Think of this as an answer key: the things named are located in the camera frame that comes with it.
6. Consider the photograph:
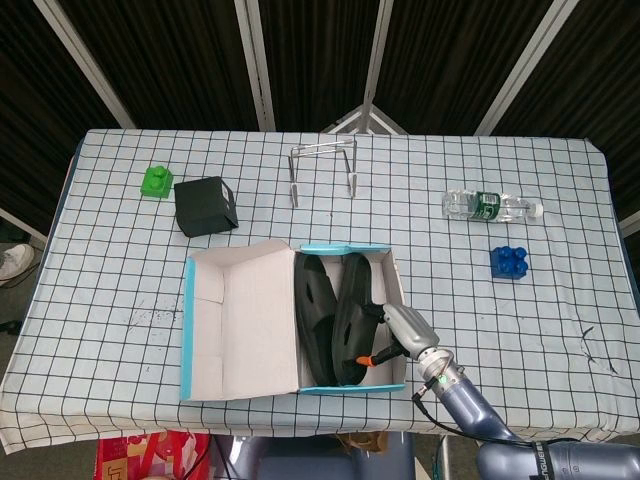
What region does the grid-pattern tablecloth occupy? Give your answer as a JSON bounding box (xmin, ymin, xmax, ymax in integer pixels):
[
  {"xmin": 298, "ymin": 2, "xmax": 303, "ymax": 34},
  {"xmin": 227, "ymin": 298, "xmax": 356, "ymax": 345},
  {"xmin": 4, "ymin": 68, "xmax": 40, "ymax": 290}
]
[{"xmin": 0, "ymin": 128, "xmax": 640, "ymax": 449}]

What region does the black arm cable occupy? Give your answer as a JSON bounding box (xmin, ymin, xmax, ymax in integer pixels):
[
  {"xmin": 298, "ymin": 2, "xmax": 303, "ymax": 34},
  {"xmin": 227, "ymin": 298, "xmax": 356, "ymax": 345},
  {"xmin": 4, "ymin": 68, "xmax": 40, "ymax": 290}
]
[{"xmin": 410, "ymin": 382, "xmax": 531, "ymax": 444}]

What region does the metal wire stand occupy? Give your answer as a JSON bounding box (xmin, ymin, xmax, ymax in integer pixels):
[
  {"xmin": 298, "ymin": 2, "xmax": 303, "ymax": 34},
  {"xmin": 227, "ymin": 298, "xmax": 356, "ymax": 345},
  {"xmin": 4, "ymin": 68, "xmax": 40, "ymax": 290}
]
[{"xmin": 287, "ymin": 139, "xmax": 360, "ymax": 207}]

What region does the black rubber slipper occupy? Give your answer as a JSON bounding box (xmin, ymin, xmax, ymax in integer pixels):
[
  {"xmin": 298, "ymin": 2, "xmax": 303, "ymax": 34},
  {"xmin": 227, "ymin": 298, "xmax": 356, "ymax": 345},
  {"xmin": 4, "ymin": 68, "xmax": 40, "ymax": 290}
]
[
  {"xmin": 330, "ymin": 253, "xmax": 386, "ymax": 387},
  {"xmin": 292, "ymin": 252, "xmax": 341, "ymax": 387}
]

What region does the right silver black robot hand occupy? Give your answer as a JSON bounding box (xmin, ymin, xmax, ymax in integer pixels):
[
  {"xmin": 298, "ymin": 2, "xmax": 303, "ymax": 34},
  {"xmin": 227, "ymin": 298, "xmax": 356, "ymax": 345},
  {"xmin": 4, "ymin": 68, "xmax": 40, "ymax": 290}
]
[{"xmin": 355, "ymin": 302, "xmax": 441, "ymax": 369}]

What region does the dark blue chair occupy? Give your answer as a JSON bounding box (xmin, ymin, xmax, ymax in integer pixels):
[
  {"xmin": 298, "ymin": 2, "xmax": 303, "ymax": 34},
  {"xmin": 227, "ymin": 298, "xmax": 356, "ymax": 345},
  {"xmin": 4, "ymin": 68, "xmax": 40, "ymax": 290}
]
[{"xmin": 214, "ymin": 432, "xmax": 416, "ymax": 480}]

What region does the brown paper bag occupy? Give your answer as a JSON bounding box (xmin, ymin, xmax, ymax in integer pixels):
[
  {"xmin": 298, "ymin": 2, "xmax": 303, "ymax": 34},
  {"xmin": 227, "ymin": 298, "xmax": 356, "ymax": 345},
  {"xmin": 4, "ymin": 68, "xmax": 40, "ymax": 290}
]
[{"xmin": 334, "ymin": 430, "xmax": 390, "ymax": 454}]

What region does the white sneaker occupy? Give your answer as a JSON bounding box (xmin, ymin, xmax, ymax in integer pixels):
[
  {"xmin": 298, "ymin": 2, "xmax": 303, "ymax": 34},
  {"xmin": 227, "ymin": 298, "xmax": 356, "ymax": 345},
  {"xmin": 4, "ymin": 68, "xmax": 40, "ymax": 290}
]
[{"xmin": 0, "ymin": 243, "xmax": 35, "ymax": 287}]

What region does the clear plastic water bottle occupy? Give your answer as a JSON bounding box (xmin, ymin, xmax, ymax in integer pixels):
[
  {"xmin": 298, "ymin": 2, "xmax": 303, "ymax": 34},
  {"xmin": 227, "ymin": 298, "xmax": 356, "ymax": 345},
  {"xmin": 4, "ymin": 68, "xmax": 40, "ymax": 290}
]
[{"xmin": 441, "ymin": 188, "xmax": 545, "ymax": 224}]

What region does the white metal partition foot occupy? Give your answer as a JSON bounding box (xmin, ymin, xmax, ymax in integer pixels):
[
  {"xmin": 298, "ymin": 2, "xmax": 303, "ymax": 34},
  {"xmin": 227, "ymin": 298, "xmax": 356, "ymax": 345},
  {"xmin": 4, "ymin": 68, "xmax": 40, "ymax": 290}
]
[{"xmin": 319, "ymin": 104, "xmax": 409, "ymax": 135}]

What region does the dark pleated partition panel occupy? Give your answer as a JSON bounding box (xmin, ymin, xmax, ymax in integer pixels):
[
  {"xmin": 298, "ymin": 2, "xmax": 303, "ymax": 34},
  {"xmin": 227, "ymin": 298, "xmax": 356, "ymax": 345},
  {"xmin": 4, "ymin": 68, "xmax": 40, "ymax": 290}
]
[
  {"xmin": 59, "ymin": 0, "xmax": 261, "ymax": 132},
  {"xmin": 492, "ymin": 0, "xmax": 640, "ymax": 221},
  {"xmin": 259, "ymin": 0, "xmax": 381, "ymax": 132},
  {"xmin": 374, "ymin": 0, "xmax": 551, "ymax": 136},
  {"xmin": 0, "ymin": 0, "xmax": 121, "ymax": 221}
]

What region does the blue cardboard shoebox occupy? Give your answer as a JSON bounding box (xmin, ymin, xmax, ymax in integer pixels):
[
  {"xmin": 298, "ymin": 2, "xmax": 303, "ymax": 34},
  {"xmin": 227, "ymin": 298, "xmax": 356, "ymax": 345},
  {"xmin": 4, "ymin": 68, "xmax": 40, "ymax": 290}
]
[{"xmin": 179, "ymin": 238, "xmax": 407, "ymax": 402}]

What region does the green toy brick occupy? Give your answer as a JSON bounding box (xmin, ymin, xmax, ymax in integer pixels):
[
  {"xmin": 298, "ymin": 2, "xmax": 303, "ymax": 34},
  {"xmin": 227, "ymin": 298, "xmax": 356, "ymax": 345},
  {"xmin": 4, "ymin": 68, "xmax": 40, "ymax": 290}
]
[{"xmin": 139, "ymin": 166, "xmax": 174, "ymax": 200}]

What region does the red patterned bag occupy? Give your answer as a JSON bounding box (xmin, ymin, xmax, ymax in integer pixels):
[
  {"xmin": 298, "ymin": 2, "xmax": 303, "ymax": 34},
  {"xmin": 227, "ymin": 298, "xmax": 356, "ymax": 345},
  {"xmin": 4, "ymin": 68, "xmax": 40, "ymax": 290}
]
[{"xmin": 96, "ymin": 430, "xmax": 211, "ymax": 480}]

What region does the blue toy brick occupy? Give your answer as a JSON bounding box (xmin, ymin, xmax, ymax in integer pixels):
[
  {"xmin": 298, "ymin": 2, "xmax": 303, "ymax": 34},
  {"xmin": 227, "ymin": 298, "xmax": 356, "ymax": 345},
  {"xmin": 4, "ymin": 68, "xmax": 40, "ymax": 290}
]
[{"xmin": 489, "ymin": 245, "xmax": 530, "ymax": 280}]

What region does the white partition frame post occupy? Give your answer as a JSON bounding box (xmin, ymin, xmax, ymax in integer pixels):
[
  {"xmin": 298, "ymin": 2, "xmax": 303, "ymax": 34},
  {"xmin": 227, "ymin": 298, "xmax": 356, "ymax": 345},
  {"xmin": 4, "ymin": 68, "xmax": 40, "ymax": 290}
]
[
  {"xmin": 233, "ymin": 0, "xmax": 277, "ymax": 132},
  {"xmin": 473, "ymin": 0, "xmax": 566, "ymax": 136},
  {"xmin": 32, "ymin": 0, "xmax": 136, "ymax": 130},
  {"xmin": 360, "ymin": 0, "xmax": 396, "ymax": 109}
]

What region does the small black box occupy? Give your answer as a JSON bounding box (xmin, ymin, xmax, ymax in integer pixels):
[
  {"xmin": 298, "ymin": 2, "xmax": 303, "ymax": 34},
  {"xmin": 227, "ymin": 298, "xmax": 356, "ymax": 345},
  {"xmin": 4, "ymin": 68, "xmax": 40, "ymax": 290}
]
[{"xmin": 173, "ymin": 176, "xmax": 239, "ymax": 238}]

